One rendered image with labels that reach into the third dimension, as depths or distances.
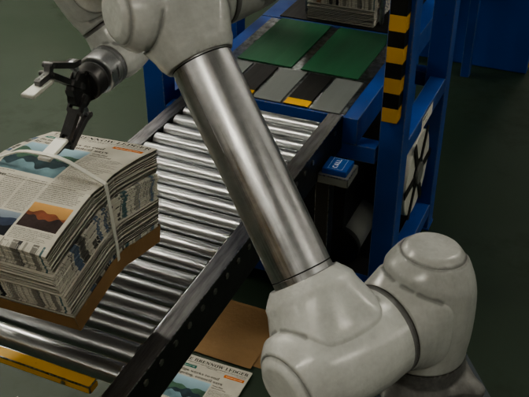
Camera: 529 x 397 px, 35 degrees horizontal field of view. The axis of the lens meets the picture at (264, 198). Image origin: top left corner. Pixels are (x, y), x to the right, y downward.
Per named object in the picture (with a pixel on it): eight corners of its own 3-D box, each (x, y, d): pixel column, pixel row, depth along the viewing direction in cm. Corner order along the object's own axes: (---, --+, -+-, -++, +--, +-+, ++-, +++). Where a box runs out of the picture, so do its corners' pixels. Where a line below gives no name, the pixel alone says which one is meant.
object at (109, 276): (80, 332, 169) (74, 318, 166) (-32, 299, 180) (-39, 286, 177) (119, 272, 179) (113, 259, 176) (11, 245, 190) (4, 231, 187)
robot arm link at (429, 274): (488, 350, 146) (508, 247, 133) (416, 399, 136) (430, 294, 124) (418, 302, 156) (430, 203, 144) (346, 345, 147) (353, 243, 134)
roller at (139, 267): (205, 276, 206) (201, 295, 206) (46, 231, 222) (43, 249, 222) (197, 278, 201) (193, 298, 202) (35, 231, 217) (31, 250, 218)
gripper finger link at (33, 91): (54, 82, 166) (53, 79, 165) (33, 99, 161) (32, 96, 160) (42, 80, 167) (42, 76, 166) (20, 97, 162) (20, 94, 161)
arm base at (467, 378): (440, 313, 162) (443, 291, 159) (487, 398, 144) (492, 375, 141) (348, 326, 159) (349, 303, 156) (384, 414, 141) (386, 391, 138)
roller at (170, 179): (260, 216, 233) (260, 201, 230) (116, 179, 249) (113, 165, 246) (268, 206, 237) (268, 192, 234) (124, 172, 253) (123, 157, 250)
